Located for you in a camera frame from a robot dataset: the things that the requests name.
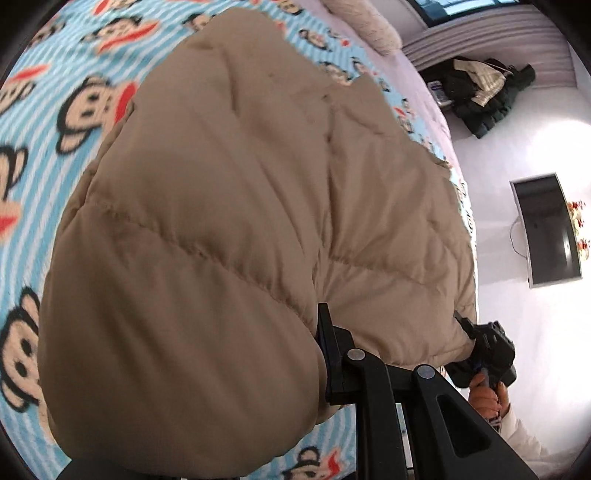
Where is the tan puffer jacket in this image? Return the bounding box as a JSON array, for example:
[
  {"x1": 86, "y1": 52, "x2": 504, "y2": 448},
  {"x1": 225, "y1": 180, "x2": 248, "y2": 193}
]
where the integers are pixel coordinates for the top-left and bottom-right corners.
[{"x1": 38, "y1": 7, "x2": 476, "y2": 479}]

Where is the white sleeve forearm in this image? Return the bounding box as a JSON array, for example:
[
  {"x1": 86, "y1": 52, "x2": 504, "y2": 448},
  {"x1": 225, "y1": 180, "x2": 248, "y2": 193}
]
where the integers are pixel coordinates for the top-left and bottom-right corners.
[{"x1": 500, "y1": 409, "x2": 582, "y2": 479}]

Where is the pile of dark clothes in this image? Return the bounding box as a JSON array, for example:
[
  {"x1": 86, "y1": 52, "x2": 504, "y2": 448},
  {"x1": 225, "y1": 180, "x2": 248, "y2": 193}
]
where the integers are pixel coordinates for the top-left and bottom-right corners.
[{"x1": 421, "y1": 56, "x2": 536, "y2": 139}]

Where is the person's right hand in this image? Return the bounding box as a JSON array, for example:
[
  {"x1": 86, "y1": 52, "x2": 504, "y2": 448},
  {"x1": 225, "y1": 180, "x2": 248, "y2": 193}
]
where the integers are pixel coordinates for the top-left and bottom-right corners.
[{"x1": 469, "y1": 373, "x2": 510, "y2": 421}]

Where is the lavender bed sheet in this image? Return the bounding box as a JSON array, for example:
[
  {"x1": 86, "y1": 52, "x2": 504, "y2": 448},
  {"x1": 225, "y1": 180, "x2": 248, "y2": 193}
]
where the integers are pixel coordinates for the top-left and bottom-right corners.
[{"x1": 303, "y1": 0, "x2": 463, "y2": 172}]

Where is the grey pleated curtain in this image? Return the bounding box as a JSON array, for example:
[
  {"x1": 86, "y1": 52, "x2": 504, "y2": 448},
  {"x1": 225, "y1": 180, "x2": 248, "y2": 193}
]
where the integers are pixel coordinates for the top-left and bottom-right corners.
[{"x1": 403, "y1": 5, "x2": 577, "y2": 88}]

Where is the dark framed window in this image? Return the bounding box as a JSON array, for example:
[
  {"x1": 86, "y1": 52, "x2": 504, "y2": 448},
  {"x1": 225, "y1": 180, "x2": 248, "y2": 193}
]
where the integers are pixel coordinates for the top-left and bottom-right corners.
[{"x1": 407, "y1": 0, "x2": 521, "y2": 27}]

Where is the cream round knit pillow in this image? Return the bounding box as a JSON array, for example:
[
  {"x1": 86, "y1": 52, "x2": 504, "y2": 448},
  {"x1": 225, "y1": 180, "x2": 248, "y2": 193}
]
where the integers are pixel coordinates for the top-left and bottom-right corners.
[{"x1": 322, "y1": 0, "x2": 403, "y2": 57}]

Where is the blue striped monkey blanket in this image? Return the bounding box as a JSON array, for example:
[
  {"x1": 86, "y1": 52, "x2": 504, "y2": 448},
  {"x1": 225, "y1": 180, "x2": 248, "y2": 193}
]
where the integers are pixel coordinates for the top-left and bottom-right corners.
[{"x1": 0, "y1": 0, "x2": 477, "y2": 480}]

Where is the wall mounted black television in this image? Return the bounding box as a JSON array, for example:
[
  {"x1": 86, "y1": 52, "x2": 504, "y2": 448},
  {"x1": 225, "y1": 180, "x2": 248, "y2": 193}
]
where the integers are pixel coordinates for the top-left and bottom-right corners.
[{"x1": 511, "y1": 174, "x2": 582, "y2": 288}]

